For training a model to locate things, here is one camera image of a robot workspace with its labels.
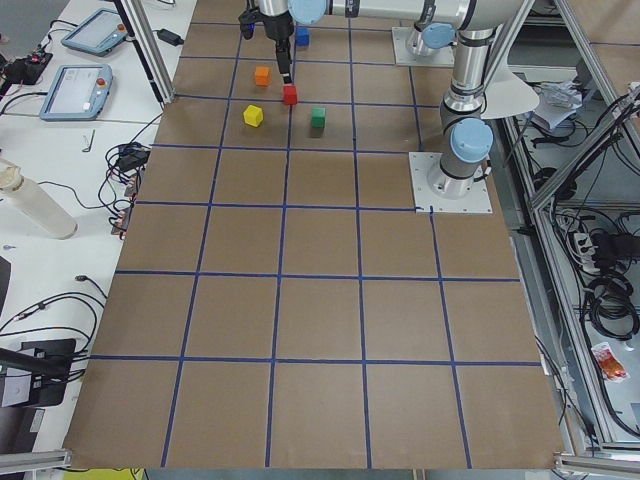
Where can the green wooden block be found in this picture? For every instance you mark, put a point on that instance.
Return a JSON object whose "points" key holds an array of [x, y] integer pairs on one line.
{"points": [[318, 117]]}

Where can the red wooden block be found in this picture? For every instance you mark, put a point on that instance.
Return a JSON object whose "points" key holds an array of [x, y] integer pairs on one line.
{"points": [[289, 95]]}

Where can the red snack packet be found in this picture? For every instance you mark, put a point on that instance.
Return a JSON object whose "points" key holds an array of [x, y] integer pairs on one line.
{"points": [[610, 366]]}

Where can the black power adapter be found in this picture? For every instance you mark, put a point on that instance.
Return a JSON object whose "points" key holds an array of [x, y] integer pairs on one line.
{"points": [[170, 37]]}

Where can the orange wooden block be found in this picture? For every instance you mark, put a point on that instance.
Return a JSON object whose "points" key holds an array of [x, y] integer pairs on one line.
{"points": [[262, 76]]}

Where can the wrist black camera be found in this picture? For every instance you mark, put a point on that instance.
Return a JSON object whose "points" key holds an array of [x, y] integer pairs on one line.
{"points": [[247, 21]]}

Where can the black electronics box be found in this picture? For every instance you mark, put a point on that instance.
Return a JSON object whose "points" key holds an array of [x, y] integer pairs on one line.
{"points": [[27, 70]]}

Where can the far blue teach pendant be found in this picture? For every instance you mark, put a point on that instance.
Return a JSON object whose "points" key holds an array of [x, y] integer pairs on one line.
{"points": [[98, 34]]}

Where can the white cylindrical bottle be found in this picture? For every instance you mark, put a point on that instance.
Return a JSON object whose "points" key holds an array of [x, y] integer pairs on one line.
{"points": [[36, 204]]}

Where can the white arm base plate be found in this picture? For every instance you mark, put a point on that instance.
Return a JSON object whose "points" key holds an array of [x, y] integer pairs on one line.
{"points": [[435, 192], [442, 59]]}

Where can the yellow wooden block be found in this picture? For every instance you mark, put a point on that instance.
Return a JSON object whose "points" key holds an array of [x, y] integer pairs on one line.
{"points": [[253, 115]]}

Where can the aluminium frame post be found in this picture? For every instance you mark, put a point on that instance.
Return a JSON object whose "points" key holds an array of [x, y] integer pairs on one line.
{"points": [[138, 29]]}

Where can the blue teach pendant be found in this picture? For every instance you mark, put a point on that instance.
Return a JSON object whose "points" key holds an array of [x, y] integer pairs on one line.
{"points": [[77, 93], [98, 34]]}

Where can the metal allen key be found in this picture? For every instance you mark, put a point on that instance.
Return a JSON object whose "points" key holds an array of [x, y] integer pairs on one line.
{"points": [[89, 140]]}

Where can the blue wooden block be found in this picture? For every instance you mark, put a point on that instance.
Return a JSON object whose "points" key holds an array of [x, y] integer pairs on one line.
{"points": [[302, 36]]}

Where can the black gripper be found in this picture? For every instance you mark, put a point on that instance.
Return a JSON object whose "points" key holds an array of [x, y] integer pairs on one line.
{"points": [[278, 29]]}

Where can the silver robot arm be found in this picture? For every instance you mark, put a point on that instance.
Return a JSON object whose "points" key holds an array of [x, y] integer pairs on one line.
{"points": [[480, 28], [428, 39]]}

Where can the near blue teach pendant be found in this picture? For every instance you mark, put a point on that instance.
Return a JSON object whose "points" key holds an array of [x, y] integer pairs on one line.
{"points": [[77, 93]]}

